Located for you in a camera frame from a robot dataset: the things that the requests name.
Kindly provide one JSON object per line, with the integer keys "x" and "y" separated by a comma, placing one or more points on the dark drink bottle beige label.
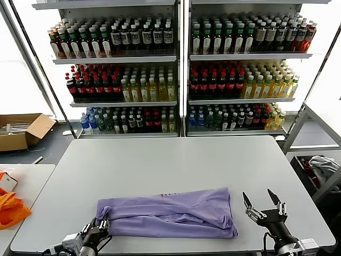
{"x": 270, "y": 37}
{"x": 260, "y": 37}

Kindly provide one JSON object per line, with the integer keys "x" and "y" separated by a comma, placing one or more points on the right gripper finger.
{"x": 249, "y": 208}
{"x": 276, "y": 201}

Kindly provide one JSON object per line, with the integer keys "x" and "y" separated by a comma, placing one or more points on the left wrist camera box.
{"x": 72, "y": 241}

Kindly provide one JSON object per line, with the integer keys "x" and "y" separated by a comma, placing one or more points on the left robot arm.
{"x": 80, "y": 250}

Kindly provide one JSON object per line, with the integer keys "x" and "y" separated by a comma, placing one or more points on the grey metal shelf unit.
{"x": 114, "y": 60}
{"x": 250, "y": 56}

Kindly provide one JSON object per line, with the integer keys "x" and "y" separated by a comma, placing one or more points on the thin dark metal post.
{"x": 42, "y": 67}
{"x": 328, "y": 53}

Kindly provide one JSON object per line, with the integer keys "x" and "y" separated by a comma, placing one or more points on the purple t-shirt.
{"x": 170, "y": 210}

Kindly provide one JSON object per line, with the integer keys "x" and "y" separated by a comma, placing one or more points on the open cardboard box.
{"x": 16, "y": 141}

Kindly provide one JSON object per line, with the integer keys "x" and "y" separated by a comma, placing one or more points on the green cap tea bottle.
{"x": 206, "y": 41}
{"x": 107, "y": 49}
{"x": 249, "y": 41}
{"x": 228, "y": 41}
{"x": 76, "y": 49}
{"x": 86, "y": 49}
{"x": 239, "y": 41}
{"x": 96, "y": 49}
{"x": 217, "y": 41}
{"x": 65, "y": 49}
{"x": 196, "y": 41}

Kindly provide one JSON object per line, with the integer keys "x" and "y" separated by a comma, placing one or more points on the black storage crate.
{"x": 299, "y": 174}

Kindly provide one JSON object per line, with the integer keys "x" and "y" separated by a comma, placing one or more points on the small white floor object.
{"x": 68, "y": 132}

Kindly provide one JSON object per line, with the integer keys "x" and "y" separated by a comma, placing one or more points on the white grey garment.
{"x": 322, "y": 166}

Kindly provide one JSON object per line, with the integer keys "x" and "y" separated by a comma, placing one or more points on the orange cloth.
{"x": 10, "y": 210}

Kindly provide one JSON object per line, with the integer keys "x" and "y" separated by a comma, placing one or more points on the red cap cola bottle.
{"x": 239, "y": 85}
{"x": 157, "y": 123}
{"x": 264, "y": 117}
{"x": 99, "y": 89}
{"x": 221, "y": 85}
{"x": 149, "y": 123}
{"x": 212, "y": 85}
{"x": 230, "y": 85}
{"x": 89, "y": 89}
{"x": 256, "y": 119}
{"x": 194, "y": 85}
{"x": 116, "y": 89}
{"x": 80, "y": 89}
{"x": 72, "y": 89}
{"x": 108, "y": 89}
{"x": 203, "y": 85}

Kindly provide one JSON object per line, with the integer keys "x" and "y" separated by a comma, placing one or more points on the dark drink bottle grey label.
{"x": 280, "y": 37}
{"x": 125, "y": 38}
{"x": 135, "y": 37}
{"x": 115, "y": 38}
{"x": 168, "y": 36}
{"x": 300, "y": 37}
{"x": 290, "y": 37}
{"x": 157, "y": 37}
{"x": 146, "y": 37}

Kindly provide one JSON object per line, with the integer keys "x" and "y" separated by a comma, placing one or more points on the white sticks bundle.
{"x": 16, "y": 128}

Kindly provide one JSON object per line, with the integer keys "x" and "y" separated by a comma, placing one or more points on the reddish tea bottle white label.
{"x": 55, "y": 48}

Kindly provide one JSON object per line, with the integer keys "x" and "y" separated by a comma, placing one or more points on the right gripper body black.
{"x": 277, "y": 225}

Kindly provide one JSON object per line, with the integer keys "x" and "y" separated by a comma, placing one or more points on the yellow juice bottle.
{"x": 164, "y": 125}
{"x": 275, "y": 89}
{"x": 257, "y": 89}
{"x": 144, "y": 92}
{"x": 171, "y": 124}
{"x": 126, "y": 92}
{"x": 266, "y": 89}
{"x": 293, "y": 88}
{"x": 171, "y": 91}
{"x": 284, "y": 89}
{"x": 162, "y": 91}
{"x": 135, "y": 92}
{"x": 153, "y": 92}
{"x": 271, "y": 121}
{"x": 279, "y": 120}
{"x": 247, "y": 89}

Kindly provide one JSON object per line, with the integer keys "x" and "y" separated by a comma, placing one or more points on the green tinted water bottle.
{"x": 209, "y": 120}
{"x": 218, "y": 120}
{"x": 109, "y": 123}
{"x": 102, "y": 123}

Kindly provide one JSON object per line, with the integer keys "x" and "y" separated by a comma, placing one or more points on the blue water bottle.
{"x": 85, "y": 124}
{"x": 191, "y": 121}
{"x": 200, "y": 121}
{"x": 93, "y": 123}

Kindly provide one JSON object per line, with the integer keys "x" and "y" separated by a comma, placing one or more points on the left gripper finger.
{"x": 104, "y": 224}
{"x": 88, "y": 227}

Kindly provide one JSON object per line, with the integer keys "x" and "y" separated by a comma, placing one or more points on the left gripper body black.
{"x": 96, "y": 236}

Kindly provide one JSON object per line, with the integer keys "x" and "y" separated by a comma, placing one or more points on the white orange small box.
{"x": 9, "y": 182}

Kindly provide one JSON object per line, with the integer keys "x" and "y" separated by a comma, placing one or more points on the white floor strip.
{"x": 37, "y": 159}

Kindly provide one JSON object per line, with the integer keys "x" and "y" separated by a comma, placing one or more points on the red garment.
{"x": 307, "y": 166}

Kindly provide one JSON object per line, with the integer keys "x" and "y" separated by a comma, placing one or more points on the grey metal frame table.
{"x": 311, "y": 148}

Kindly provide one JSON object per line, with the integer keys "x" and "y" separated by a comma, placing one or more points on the red drink bottle white cap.
{"x": 309, "y": 37}

